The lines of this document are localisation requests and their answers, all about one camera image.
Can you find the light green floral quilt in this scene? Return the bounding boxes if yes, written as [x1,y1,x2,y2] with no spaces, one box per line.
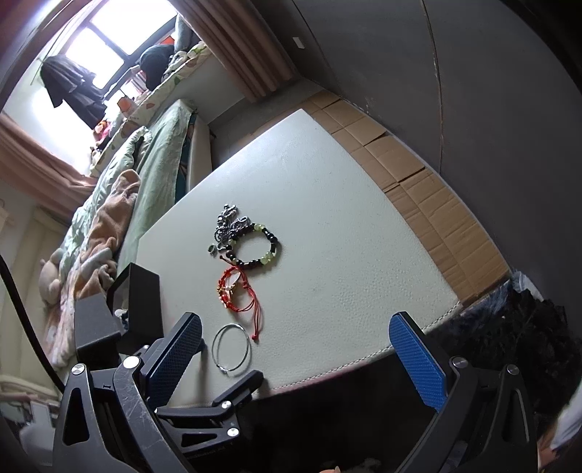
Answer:
[59,126,152,281]

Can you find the black bag on sill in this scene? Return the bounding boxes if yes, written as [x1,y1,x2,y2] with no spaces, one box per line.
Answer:
[139,44,175,91]

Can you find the black jewelry box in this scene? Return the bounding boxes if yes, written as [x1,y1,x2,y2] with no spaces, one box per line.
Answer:
[107,263,164,346]

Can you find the pink right curtain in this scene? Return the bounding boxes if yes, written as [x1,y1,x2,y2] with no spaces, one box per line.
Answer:
[172,0,297,103]

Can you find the bed with green sheet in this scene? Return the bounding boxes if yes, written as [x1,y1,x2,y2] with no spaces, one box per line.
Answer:
[44,99,214,370]

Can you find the white low table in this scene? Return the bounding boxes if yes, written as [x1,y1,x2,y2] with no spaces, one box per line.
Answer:
[137,110,460,407]

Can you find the flattened cardboard sheets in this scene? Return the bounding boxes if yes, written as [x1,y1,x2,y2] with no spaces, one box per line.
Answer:
[299,91,510,305]

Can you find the red string bracelet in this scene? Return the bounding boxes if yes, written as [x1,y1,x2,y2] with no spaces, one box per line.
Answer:
[217,265,264,342]

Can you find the black and green bead bracelet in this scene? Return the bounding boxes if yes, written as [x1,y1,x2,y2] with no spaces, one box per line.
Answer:
[224,220,282,270]

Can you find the white wall socket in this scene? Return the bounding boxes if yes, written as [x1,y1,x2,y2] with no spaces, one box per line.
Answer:
[292,36,305,49]

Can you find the pink left curtain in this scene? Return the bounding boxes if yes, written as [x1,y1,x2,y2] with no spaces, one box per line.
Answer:
[0,111,97,221]

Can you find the grey pillow on sill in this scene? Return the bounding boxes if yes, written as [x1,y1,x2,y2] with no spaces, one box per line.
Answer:
[174,15,200,53]

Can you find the silver link chain necklace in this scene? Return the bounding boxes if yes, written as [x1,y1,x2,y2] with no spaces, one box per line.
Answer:
[213,204,251,249]

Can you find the thin silver bangle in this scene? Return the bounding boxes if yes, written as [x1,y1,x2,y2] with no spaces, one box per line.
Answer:
[210,322,252,375]

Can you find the dark grey wardrobe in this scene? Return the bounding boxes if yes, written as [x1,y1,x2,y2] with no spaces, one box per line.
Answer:
[256,1,581,328]

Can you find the hanging black clothes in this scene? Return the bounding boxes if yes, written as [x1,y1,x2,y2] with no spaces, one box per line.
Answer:
[40,54,107,129]

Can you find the floral window seat cushion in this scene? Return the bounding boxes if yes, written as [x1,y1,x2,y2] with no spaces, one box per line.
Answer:
[90,41,211,177]

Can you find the beige plush toy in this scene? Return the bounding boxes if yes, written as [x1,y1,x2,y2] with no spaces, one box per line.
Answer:
[39,248,64,306]

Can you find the pink curtain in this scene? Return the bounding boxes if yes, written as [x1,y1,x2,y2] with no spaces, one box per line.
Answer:
[0,111,97,221]
[172,0,297,103]

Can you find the pink fleece blanket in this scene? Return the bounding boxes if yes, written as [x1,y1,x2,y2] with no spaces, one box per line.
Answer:
[43,170,141,370]

